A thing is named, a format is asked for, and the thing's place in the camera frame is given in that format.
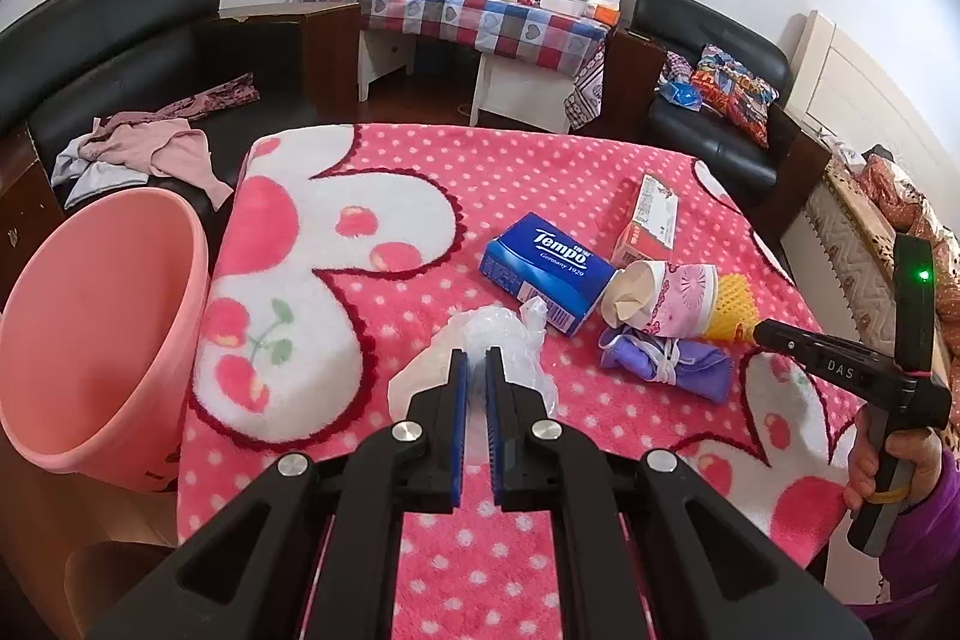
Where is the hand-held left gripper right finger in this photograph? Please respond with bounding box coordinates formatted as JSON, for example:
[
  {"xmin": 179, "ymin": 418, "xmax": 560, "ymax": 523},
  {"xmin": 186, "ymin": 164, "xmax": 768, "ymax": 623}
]
[{"xmin": 484, "ymin": 346, "xmax": 875, "ymax": 640}]

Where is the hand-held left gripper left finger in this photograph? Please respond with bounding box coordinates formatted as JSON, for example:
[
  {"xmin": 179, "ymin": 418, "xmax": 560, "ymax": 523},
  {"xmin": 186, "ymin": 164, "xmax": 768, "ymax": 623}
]
[{"xmin": 90, "ymin": 349, "xmax": 470, "ymax": 640}]

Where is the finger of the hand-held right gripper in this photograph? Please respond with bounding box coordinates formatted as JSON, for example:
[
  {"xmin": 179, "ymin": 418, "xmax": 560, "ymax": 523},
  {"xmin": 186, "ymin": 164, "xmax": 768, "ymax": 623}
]
[{"xmin": 753, "ymin": 319, "xmax": 826, "ymax": 362}]

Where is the yellow foam net with sticker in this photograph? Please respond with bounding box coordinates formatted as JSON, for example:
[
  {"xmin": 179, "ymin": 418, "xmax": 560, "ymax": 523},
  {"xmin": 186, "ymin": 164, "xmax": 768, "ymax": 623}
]
[{"xmin": 705, "ymin": 276, "xmax": 757, "ymax": 341}]

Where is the clear plastic bag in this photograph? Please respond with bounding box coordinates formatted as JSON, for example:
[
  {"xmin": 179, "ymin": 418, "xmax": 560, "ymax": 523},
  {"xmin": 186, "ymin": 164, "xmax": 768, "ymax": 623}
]
[{"xmin": 388, "ymin": 297, "xmax": 560, "ymax": 420}]

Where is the purple cloth pouch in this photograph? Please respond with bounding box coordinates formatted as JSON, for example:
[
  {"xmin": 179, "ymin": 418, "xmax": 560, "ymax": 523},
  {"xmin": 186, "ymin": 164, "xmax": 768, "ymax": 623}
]
[{"xmin": 598, "ymin": 325, "xmax": 733, "ymax": 403}]

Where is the pink patterned paper cup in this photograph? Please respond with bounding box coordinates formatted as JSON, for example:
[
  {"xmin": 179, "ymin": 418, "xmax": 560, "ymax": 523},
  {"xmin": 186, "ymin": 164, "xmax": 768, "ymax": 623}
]
[{"xmin": 600, "ymin": 260, "xmax": 719, "ymax": 339}]

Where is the blue tissue pack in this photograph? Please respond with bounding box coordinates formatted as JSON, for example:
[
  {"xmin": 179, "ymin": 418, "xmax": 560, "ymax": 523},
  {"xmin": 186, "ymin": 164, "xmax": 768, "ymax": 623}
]
[{"xmin": 478, "ymin": 211, "xmax": 620, "ymax": 338}]

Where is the red and white carton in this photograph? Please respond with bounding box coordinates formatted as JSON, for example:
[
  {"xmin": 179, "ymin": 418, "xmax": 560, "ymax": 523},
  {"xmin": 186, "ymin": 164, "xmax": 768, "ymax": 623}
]
[{"xmin": 611, "ymin": 173, "xmax": 680, "ymax": 272}]

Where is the pink plastic bucket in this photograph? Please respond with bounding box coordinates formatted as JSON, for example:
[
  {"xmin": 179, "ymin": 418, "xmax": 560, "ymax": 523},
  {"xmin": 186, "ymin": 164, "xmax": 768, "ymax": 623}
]
[{"xmin": 0, "ymin": 186, "xmax": 210, "ymax": 497}]

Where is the person's right forearm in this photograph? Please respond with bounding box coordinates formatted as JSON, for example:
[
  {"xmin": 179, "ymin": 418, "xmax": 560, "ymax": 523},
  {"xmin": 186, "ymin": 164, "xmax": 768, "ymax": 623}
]
[{"xmin": 847, "ymin": 452, "xmax": 960, "ymax": 618}]

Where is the person's right hand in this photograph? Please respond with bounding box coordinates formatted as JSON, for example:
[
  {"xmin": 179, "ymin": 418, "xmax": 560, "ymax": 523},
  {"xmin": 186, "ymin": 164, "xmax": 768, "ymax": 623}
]
[{"xmin": 842, "ymin": 401, "xmax": 959, "ymax": 513}]

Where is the orange patterned quilt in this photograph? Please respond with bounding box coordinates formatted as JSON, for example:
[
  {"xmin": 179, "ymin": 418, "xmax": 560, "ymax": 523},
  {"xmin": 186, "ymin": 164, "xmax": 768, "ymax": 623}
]
[{"xmin": 859, "ymin": 149, "xmax": 960, "ymax": 281}]

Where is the patterned mattress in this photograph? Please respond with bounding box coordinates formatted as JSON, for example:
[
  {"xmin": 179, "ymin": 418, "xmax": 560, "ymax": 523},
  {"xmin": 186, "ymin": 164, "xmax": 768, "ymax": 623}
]
[{"xmin": 780, "ymin": 167, "xmax": 960, "ymax": 356}]

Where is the black leather armchair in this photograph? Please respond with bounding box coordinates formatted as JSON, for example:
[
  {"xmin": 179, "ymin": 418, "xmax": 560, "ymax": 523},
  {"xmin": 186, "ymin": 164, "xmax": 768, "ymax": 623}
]
[
  {"xmin": 0, "ymin": 0, "xmax": 365, "ymax": 281},
  {"xmin": 604, "ymin": 0, "xmax": 833, "ymax": 206}
]

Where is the cream bed headboard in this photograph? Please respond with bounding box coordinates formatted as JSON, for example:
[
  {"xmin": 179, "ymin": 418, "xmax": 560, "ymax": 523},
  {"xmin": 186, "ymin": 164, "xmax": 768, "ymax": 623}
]
[{"xmin": 780, "ymin": 10, "xmax": 960, "ymax": 221}]

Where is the pink polka dot blanket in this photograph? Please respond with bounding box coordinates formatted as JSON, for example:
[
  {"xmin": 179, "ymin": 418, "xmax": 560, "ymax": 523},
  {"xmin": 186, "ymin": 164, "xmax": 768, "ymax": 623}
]
[{"xmin": 172, "ymin": 122, "xmax": 863, "ymax": 640}]

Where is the colourful printed cushion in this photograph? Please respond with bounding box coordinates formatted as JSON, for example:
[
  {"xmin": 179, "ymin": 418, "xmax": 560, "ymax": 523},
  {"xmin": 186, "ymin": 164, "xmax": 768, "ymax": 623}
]
[{"xmin": 690, "ymin": 44, "xmax": 779, "ymax": 150}]

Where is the blue plastic bag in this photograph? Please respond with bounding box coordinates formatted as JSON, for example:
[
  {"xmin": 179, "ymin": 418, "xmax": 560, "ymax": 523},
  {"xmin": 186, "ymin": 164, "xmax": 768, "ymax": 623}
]
[{"xmin": 660, "ymin": 74, "xmax": 706, "ymax": 112}]

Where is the white desk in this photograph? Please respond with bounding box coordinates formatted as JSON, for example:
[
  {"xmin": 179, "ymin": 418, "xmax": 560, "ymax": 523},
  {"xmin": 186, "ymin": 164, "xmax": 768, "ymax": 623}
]
[{"xmin": 356, "ymin": 29, "xmax": 575, "ymax": 135}]

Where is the pink garment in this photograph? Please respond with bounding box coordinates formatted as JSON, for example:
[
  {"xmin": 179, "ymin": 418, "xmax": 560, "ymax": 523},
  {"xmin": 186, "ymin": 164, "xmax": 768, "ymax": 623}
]
[{"xmin": 82, "ymin": 111, "xmax": 233, "ymax": 212}]

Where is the checkered heart tablecloth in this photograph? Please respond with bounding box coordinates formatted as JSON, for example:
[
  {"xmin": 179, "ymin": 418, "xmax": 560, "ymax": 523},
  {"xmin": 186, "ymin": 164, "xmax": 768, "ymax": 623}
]
[{"xmin": 291, "ymin": 0, "xmax": 610, "ymax": 131}]

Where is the dark red patterned garment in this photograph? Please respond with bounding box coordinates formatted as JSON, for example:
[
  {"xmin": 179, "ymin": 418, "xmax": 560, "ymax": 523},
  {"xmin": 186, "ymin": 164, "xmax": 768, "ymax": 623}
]
[{"xmin": 161, "ymin": 72, "xmax": 261, "ymax": 122}]

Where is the white garment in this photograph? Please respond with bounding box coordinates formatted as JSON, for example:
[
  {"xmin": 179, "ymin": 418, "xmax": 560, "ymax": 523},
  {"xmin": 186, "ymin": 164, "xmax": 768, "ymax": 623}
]
[{"xmin": 51, "ymin": 134, "xmax": 151, "ymax": 210}]

